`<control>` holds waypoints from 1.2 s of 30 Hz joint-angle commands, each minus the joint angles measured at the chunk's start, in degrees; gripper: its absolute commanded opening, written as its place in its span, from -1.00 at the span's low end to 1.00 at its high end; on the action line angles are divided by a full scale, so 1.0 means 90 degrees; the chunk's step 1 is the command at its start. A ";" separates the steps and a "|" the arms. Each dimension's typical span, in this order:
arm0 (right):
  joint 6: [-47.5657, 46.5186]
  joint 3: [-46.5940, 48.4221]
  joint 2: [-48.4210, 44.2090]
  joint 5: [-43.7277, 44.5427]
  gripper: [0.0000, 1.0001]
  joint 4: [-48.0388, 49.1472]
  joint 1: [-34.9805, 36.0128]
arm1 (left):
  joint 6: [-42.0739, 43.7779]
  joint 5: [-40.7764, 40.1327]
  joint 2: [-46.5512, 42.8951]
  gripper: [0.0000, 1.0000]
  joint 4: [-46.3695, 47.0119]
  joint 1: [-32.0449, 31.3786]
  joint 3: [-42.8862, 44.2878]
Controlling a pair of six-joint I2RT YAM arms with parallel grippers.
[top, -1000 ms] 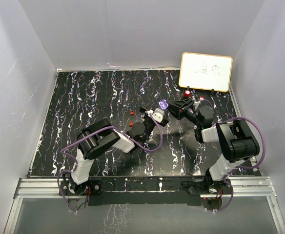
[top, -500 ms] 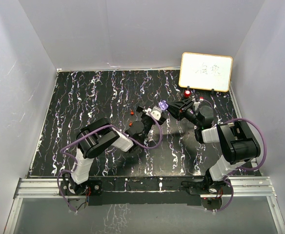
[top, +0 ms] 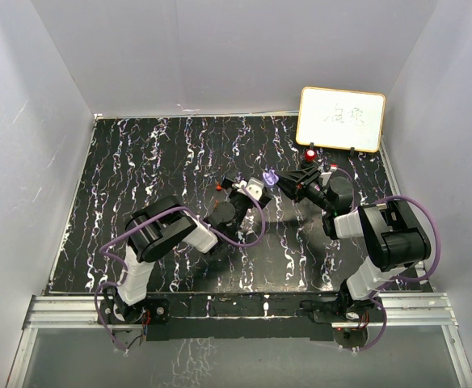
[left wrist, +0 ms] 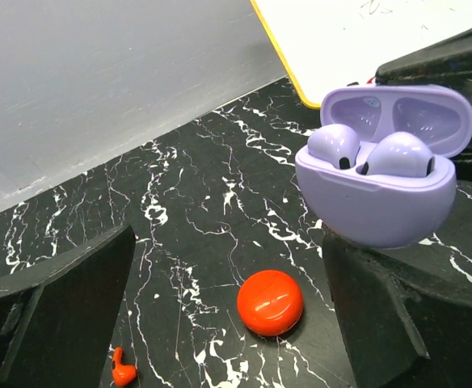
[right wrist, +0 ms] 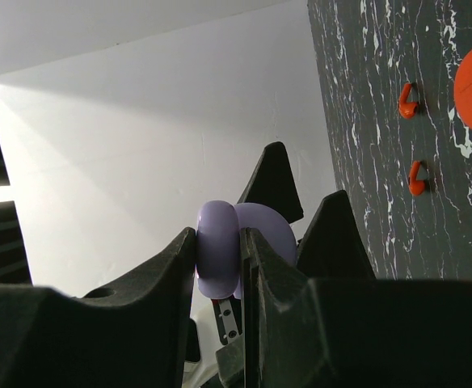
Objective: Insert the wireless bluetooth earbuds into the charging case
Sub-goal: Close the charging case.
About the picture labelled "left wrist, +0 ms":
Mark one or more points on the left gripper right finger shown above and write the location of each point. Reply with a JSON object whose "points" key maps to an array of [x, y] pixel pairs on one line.
{"points": [[405, 315]]}

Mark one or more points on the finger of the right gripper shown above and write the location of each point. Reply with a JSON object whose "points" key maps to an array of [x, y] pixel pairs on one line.
{"points": [[446, 63]]}

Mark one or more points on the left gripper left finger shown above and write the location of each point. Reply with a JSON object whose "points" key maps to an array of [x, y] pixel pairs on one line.
{"points": [[57, 317]]}

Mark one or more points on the purple earbud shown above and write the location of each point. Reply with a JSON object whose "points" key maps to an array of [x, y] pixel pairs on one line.
{"points": [[400, 154], [337, 144]]}

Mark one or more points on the purple earbud charging case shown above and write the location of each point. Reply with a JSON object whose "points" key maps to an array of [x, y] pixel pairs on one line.
{"points": [[384, 211]]}

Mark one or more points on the red round disc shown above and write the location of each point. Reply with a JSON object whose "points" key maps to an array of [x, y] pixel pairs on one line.
{"points": [[270, 302]]}

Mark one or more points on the orange earbud near left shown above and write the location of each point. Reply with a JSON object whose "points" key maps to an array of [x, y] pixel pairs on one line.
{"points": [[122, 374]]}

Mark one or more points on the white board with frame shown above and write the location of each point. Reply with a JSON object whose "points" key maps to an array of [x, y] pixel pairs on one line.
{"points": [[325, 45]]}

